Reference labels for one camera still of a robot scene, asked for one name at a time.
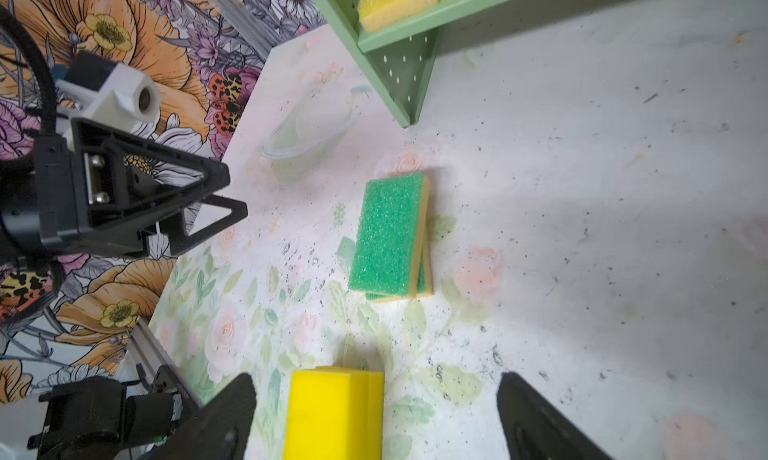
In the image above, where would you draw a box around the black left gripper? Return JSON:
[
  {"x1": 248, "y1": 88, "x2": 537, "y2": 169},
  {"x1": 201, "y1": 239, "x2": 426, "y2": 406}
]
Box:
[{"x1": 1, "y1": 121, "x2": 248, "y2": 259}]

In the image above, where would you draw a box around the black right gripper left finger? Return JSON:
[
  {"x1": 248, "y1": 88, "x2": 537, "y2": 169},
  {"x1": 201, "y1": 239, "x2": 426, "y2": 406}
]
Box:
[{"x1": 141, "y1": 373, "x2": 257, "y2": 460}]

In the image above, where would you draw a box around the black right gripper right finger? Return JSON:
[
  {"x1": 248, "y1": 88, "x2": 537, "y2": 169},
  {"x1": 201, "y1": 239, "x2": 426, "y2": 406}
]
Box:
[{"x1": 496, "y1": 372, "x2": 610, "y2": 460}]

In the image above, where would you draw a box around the green metal shelf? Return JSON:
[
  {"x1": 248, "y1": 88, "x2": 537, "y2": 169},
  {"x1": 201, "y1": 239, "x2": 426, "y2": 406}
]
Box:
[{"x1": 312, "y1": 0, "x2": 514, "y2": 128}]

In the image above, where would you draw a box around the yellow sponge lying alone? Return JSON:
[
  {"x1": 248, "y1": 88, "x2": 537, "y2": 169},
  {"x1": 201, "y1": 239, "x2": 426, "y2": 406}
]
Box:
[{"x1": 283, "y1": 366, "x2": 385, "y2": 459}]

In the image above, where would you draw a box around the green-yellow sponge in stack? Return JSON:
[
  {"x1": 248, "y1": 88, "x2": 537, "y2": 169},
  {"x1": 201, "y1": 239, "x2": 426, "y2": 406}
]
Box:
[{"x1": 365, "y1": 240, "x2": 434, "y2": 303}]

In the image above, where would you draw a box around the aluminium rail frame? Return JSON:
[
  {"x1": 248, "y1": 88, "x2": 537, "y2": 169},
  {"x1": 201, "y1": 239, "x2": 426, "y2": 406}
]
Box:
[{"x1": 124, "y1": 318, "x2": 203, "y2": 411}]

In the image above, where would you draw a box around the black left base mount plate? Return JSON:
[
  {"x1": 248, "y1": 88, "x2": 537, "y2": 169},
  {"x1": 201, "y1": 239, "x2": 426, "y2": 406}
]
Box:
[{"x1": 26, "y1": 377, "x2": 180, "y2": 459}]

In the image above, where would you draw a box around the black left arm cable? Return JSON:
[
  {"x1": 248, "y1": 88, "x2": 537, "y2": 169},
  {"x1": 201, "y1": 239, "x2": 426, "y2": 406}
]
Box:
[{"x1": 0, "y1": 4, "x2": 58, "y2": 138}]

